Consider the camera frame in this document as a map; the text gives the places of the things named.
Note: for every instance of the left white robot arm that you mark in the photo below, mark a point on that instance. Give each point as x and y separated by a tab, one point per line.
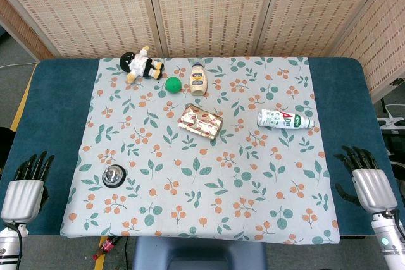
8	244

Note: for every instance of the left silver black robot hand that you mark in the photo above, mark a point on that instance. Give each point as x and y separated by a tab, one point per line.
22	195

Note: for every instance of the woven folding screen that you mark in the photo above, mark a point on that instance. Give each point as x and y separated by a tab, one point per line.
202	10

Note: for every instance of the floral patterned tablecloth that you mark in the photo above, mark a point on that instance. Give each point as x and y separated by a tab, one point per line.
202	146

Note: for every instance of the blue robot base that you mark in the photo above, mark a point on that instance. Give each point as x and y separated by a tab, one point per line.
199	253

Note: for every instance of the red white snack packet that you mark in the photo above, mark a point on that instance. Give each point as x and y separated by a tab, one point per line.
200	121

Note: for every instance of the mayonnaise squeeze bottle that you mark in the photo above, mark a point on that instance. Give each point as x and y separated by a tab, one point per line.
198	79

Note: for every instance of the plush doll black white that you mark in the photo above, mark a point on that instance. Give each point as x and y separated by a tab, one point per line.
140	64

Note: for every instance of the white AD milk bottle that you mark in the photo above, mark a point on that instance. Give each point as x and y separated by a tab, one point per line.
283	119

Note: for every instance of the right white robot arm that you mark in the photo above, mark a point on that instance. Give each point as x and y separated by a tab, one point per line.
389	241

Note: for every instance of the black silver call bell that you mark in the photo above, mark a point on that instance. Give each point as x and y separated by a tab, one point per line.
113	176

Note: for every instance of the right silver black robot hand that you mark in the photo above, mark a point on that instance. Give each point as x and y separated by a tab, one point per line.
373	189

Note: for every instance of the green ball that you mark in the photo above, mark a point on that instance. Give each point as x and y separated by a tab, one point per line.
173	85

